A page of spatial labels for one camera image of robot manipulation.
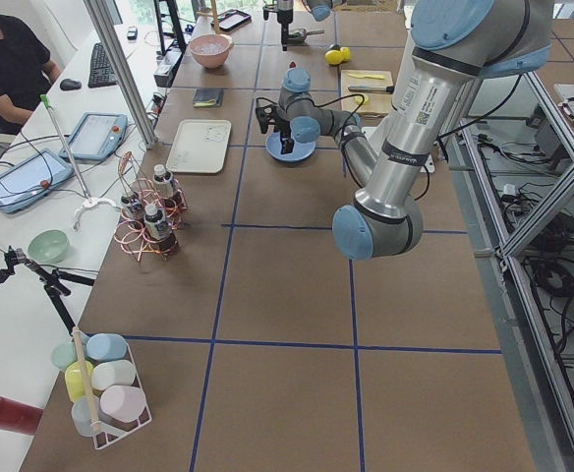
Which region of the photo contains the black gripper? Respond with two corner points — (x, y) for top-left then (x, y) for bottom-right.
(262, 0), (294, 51)
(272, 107), (294, 154)

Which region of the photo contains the blue round plate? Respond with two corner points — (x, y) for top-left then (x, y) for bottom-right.
(265, 132), (316, 163)

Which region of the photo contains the metal scoop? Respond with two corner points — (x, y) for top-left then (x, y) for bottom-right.
(287, 29), (324, 45)

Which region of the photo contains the black tray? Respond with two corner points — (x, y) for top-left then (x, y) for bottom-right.
(217, 9), (252, 32)

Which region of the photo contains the yellow lemon front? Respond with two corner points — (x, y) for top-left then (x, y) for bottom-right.
(324, 49), (344, 66)

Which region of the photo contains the yellow lemon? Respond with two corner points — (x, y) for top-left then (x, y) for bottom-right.
(339, 46), (352, 62)
(324, 49), (344, 66)

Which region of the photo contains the yellow lemon back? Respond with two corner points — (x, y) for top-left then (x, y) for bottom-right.
(339, 46), (352, 62)

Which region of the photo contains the pink bowl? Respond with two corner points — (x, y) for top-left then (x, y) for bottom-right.
(189, 34), (234, 69)

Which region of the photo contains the lemon half slice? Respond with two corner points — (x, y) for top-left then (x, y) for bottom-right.
(355, 93), (370, 106)

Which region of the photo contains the cream bear tray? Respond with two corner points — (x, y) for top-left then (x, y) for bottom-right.
(165, 119), (232, 174)

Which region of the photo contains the grey yellow folded cloth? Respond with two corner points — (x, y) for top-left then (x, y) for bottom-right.
(193, 88), (224, 108)

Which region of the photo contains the wooden cutting board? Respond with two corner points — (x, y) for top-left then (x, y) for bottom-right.
(340, 70), (394, 117)

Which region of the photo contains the yellow plastic knife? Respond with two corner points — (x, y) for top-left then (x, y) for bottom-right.
(346, 72), (386, 81)

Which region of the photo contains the drink bottle back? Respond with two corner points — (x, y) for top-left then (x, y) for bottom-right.
(153, 164), (176, 207)

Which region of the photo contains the drink bottle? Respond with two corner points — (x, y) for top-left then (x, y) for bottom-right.
(153, 164), (176, 207)
(120, 192), (144, 229)
(144, 204), (178, 254)

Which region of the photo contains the black phone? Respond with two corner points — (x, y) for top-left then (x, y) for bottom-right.
(126, 27), (138, 40)

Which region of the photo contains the drink bottle front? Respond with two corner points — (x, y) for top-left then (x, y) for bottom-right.
(144, 204), (178, 254)

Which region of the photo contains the drink bottle left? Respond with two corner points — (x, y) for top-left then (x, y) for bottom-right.
(120, 192), (144, 229)

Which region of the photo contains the black keyboard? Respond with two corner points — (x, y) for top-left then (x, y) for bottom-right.
(87, 42), (117, 89)

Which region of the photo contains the far blue teach pendant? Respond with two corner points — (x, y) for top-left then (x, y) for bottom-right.
(67, 112), (128, 162)

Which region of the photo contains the blue teach pendant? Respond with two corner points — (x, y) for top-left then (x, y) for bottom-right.
(0, 148), (74, 214)
(67, 112), (128, 162)

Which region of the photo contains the white stand with pole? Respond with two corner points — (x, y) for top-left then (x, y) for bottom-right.
(39, 94), (121, 231)

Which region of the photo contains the black computer mouse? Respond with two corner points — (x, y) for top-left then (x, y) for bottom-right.
(60, 79), (82, 91)

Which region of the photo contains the green bowl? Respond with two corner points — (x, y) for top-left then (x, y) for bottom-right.
(28, 229), (70, 264)

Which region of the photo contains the black tripod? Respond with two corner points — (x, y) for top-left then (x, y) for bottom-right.
(0, 247), (96, 338)

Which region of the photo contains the person in black shirt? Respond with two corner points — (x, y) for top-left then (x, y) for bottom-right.
(0, 15), (62, 134)

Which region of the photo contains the near blue teach pendant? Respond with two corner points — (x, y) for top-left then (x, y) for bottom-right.
(0, 148), (74, 214)

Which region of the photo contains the white cup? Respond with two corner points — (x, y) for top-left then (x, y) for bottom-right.
(91, 359), (137, 391)

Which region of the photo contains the pink cup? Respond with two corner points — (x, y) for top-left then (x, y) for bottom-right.
(99, 385), (146, 423)

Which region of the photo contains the green cup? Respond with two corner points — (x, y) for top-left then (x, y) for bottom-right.
(51, 342), (77, 372)

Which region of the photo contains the yellow cup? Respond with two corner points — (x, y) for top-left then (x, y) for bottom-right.
(64, 361), (86, 403)

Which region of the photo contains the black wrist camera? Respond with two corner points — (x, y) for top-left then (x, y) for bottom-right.
(255, 97), (277, 135)

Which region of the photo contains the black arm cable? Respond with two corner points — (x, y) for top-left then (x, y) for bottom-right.
(311, 92), (367, 112)

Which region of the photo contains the steel black-tipped knife handle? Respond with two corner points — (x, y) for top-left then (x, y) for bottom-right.
(347, 86), (395, 94)

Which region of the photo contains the copper wire bottle rack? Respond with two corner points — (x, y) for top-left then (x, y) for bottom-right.
(114, 151), (188, 261)

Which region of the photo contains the aluminium frame post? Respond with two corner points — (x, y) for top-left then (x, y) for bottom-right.
(84, 0), (157, 149)

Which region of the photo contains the white wire cup basket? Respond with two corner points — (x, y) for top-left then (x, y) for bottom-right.
(82, 332), (152, 450)

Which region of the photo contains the wooden basket handle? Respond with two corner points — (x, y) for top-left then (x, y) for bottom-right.
(72, 326), (102, 436)

